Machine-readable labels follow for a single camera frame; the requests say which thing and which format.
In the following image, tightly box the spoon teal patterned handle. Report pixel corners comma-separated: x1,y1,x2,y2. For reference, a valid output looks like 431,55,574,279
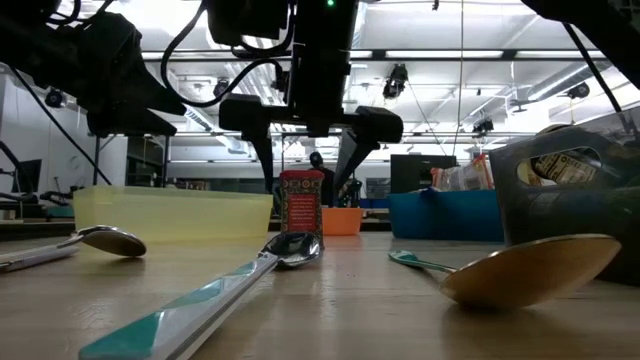
78,231,322,360

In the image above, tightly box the grey plastic bin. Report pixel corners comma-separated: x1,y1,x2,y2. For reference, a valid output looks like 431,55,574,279
488,105,640,287

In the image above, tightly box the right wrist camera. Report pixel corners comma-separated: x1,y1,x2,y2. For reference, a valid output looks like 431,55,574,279
206,0,292,50

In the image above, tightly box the black display screen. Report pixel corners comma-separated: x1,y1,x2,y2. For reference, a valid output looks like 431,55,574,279
389,154,458,195

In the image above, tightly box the red ramen packet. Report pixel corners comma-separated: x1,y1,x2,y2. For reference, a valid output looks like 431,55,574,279
429,153,494,193

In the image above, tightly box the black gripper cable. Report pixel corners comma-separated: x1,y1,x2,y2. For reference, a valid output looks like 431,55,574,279
159,0,296,109

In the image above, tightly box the gold spoon green handle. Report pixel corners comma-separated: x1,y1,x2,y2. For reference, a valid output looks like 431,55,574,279
387,234,624,312

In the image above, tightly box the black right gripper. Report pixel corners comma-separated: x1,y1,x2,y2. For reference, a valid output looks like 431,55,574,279
218,0,404,195

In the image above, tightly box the red patterned spice tin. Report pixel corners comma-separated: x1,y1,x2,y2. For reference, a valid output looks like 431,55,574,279
278,169,327,250

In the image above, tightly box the orange plastic bowl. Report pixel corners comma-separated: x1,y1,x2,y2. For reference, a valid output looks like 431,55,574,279
321,206,365,237

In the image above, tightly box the person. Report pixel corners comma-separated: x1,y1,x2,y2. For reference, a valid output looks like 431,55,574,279
308,150,337,208

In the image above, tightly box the yellow plastic bin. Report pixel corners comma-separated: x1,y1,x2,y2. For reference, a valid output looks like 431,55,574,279
73,185,275,245

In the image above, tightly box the small black monitor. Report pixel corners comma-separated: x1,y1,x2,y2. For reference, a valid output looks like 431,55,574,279
19,158,44,194

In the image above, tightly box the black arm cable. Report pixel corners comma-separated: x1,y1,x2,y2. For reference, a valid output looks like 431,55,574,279
562,22,624,114

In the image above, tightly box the strip light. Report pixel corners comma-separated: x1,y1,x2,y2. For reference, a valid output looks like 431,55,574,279
514,49,607,60
384,49,504,60
142,50,209,61

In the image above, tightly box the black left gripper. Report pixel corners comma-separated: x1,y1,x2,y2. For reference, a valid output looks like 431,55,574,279
19,12,187,138

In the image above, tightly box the spoon lavender handle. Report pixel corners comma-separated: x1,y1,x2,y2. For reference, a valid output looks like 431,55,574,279
0,243,81,274

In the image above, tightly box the spoon red handle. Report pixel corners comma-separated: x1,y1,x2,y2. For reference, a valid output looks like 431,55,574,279
0,225,148,275

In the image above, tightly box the blue plastic bin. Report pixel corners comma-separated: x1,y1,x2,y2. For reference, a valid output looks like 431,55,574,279
387,188,505,244

